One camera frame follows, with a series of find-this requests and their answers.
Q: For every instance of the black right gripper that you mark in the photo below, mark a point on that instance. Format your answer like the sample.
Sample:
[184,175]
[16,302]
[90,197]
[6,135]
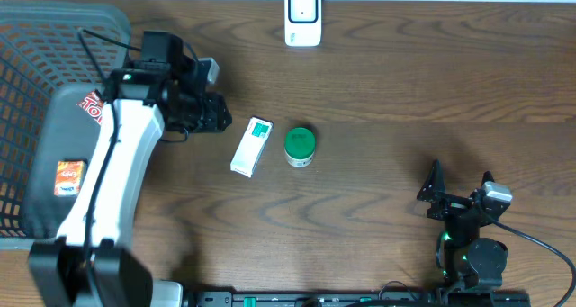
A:
[450,204]

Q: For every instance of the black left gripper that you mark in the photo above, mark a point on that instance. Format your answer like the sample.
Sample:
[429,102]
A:
[207,112]

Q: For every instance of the white green carton box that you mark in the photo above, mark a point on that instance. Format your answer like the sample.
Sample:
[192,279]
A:
[251,146]

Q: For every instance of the red snack bag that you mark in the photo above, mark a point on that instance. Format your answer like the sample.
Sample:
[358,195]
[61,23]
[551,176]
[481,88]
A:
[93,105]

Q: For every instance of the green lid jar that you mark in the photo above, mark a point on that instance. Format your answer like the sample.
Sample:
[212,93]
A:
[299,147]

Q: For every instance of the small orange box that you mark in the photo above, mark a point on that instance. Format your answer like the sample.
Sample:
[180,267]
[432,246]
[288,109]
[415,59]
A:
[69,178]

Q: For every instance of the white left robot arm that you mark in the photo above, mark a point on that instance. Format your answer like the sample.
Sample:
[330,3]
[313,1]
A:
[90,262]

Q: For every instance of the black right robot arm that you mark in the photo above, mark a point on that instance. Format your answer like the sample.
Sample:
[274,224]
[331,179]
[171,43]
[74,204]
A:
[470,262]

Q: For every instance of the grey plastic shopping basket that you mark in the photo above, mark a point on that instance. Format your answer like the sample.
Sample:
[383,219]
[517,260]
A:
[52,54]

